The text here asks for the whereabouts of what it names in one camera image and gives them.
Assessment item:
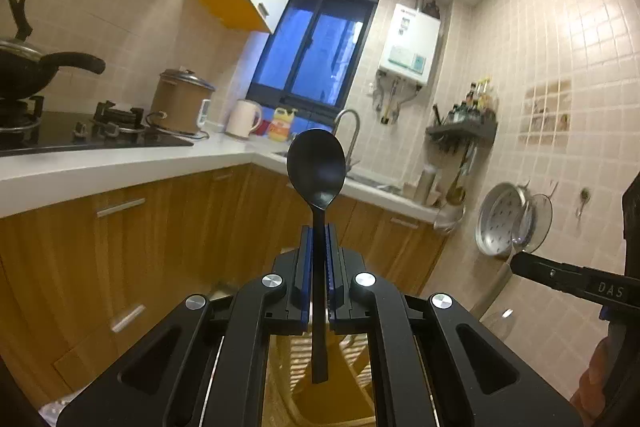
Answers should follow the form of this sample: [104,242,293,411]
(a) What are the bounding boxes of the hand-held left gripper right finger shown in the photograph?
[325,223,583,427]

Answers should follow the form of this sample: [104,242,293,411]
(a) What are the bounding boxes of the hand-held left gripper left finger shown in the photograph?
[56,224,313,427]

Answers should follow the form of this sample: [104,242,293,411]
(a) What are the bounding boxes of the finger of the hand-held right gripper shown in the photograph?
[509,252,640,308]
[622,172,640,254]

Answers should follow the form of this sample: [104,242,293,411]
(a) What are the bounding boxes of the black spoon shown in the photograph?
[286,129,347,384]

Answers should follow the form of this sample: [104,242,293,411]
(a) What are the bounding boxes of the yellow plastic utensil basket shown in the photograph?
[267,332,376,427]

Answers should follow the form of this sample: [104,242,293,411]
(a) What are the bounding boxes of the person's right hand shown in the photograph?
[579,336,612,419]

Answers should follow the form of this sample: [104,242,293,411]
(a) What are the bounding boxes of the glass pot lid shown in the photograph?
[510,181,560,253]

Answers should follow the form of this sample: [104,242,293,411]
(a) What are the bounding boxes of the perforated metal steamer tray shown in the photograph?
[475,182,538,260]

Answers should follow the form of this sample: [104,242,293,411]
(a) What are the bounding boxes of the steel sink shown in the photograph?
[274,149,403,196]

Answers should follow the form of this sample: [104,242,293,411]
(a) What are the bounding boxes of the brass ladle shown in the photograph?
[446,147,469,208]

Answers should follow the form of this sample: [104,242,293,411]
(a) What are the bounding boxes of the metal thermos cup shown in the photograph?
[417,166,439,206]

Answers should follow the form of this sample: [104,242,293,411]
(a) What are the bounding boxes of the metal faucet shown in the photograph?
[332,109,362,171]

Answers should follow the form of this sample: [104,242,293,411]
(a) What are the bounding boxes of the yellow detergent bottle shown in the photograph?
[268,107,298,141]

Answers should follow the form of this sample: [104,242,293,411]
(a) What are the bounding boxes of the wooden kitchen counter cabinet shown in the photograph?
[0,134,451,408]

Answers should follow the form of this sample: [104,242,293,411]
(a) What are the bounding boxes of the white electric kettle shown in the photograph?
[226,99,263,138]

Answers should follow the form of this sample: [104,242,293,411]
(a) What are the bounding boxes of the metal water pipes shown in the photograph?
[374,74,426,126]

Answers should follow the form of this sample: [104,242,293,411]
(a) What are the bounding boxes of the row of seasoning bottles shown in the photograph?
[447,77,497,124]

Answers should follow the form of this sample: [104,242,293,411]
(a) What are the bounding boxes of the brown rice cooker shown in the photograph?
[149,68,217,136]

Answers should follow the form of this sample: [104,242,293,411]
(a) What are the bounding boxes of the dark framed window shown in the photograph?
[247,0,381,124]

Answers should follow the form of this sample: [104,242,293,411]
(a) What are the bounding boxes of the white gas water heater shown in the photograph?
[377,3,443,85]

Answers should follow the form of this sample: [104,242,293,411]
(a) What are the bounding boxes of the black gas stove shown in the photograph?
[0,99,195,158]

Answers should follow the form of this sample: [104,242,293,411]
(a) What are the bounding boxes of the black wok with lid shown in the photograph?
[0,0,107,100]

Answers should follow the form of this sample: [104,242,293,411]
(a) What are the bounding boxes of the grey wall rack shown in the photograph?
[426,104,498,154]

